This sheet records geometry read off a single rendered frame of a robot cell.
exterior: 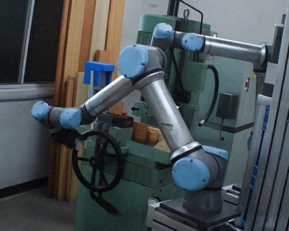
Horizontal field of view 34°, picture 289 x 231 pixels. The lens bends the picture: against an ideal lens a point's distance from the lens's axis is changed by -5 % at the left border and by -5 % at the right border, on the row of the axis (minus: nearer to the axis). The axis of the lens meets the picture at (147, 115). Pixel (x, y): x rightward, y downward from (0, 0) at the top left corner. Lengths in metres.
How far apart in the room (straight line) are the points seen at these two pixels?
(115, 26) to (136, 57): 2.77
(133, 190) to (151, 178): 0.12
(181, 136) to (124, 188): 0.83
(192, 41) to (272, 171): 0.60
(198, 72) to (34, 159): 1.95
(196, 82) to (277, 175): 0.91
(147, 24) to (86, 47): 1.78
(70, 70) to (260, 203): 2.42
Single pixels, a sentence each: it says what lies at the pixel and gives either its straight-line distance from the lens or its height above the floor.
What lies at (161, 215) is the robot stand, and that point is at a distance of 1.86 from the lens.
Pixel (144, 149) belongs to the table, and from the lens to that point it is 2.29.
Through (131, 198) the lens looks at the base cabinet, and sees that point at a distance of 2.38.
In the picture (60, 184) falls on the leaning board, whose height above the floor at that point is 0.15.
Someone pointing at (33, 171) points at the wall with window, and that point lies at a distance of 4.08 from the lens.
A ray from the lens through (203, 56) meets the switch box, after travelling 2.61.
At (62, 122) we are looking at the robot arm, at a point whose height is 1.03.
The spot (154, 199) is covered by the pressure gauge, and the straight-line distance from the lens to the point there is 2.24.
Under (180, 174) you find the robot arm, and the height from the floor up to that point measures 0.98.
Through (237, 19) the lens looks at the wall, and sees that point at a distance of 4.68.
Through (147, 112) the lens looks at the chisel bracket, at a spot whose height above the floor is 1.02.
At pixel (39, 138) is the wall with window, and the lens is 4.03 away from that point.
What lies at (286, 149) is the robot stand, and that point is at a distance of 1.75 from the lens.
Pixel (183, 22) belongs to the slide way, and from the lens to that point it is 2.56.
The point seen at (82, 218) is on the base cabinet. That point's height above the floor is 0.42.
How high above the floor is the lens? 1.40
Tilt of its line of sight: 9 degrees down
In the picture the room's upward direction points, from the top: 9 degrees clockwise
